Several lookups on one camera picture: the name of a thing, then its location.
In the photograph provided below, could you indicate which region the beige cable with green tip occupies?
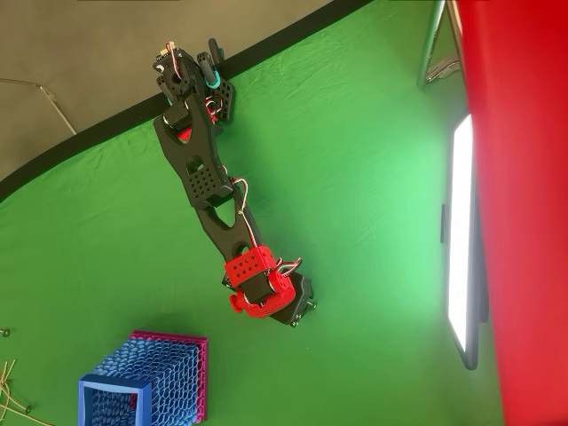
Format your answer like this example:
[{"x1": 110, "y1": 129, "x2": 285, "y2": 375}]
[{"x1": 0, "y1": 383, "x2": 33, "y2": 413}]

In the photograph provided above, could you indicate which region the blue and magenta lattice basket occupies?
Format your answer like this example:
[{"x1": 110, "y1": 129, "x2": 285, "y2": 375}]
[{"x1": 77, "y1": 329, "x2": 209, "y2": 426}]

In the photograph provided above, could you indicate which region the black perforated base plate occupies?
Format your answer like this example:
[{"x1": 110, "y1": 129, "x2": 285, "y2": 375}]
[{"x1": 205, "y1": 75, "x2": 238, "y2": 130}]

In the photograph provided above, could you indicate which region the red white forearm servo cable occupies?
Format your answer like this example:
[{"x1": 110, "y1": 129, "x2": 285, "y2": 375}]
[{"x1": 230, "y1": 177, "x2": 262, "y2": 249}]

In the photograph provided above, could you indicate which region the thin metal rod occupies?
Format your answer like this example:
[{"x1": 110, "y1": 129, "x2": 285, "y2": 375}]
[{"x1": 0, "y1": 77, "x2": 79, "y2": 137}]

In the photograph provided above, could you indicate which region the black clamp with teal ring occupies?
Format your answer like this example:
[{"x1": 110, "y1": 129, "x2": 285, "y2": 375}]
[{"x1": 197, "y1": 37, "x2": 226, "y2": 89}]

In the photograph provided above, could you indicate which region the thin beige cable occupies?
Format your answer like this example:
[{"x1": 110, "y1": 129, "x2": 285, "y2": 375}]
[{"x1": 0, "y1": 404, "x2": 53, "y2": 426}]

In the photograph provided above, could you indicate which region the chrome tube stand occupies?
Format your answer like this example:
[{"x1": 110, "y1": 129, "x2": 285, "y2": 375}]
[{"x1": 415, "y1": 0, "x2": 465, "y2": 90}]

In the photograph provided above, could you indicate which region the red white wrist servo cable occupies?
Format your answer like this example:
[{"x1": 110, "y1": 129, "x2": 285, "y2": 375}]
[{"x1": 274, "y1": 256, "x2": 304, "y2": 277}]

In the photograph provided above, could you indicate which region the large red panel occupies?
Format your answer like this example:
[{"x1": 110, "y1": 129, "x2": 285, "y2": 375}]
[{"x1": 452, "y1": 0, "x2": 568, "y2": 426}]

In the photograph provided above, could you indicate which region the green table cloth black edge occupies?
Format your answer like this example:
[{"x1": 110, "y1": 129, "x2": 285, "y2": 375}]
[{"x1": 0, "y1": 0, "x2": 507, "y2": 426}]

